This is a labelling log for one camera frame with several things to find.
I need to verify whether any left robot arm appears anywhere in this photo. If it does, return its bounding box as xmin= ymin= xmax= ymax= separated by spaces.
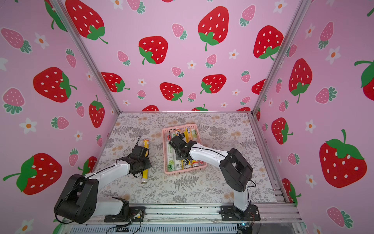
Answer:
xmin=54 ymin=145 xmax=152 ymax=224

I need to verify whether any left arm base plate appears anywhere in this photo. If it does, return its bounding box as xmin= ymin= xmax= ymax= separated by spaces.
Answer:
xmin=104 ymin=206 xmax=146 ymax=223

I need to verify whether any aluminium front rail frame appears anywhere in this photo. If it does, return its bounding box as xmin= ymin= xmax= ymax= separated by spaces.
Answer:
xmin=59 ymin=203 xmax=308 ymax=234

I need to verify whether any pink plastic basket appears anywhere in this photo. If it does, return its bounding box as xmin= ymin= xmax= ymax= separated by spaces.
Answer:
xmin=162 ymin=124 xmax=207 ymax=176

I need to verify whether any left aluminium corner post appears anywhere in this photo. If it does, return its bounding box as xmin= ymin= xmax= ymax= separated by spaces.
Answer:
xmin=51 ymin=0 xmax=121 ymax=115

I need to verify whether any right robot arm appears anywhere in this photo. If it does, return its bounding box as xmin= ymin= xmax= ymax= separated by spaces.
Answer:
xmin=169 ymin=136 xmax=253 ymax=212

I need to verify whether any aluminium corner post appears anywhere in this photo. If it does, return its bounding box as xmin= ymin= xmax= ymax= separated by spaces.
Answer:
xmin=51 ymin=0 xmax=121 ymax=115
xmin=252 ymin=0 xmax=311 ymax=117

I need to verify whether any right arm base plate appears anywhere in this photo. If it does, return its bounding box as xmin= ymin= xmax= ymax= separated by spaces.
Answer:
xmin=219 ymin=204 xmax=261 ymax=222

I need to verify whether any right aluminium corner post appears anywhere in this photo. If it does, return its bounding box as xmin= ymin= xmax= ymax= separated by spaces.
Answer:
xmin=252 ymin=0 xmax=311 ymax=117

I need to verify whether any white green wrap roll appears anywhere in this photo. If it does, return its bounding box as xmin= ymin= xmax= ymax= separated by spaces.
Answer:
xmin=191 ymin=128 xmax=198 ymax=141
xmin=166 ymin=141 xmax=175 ymax=172

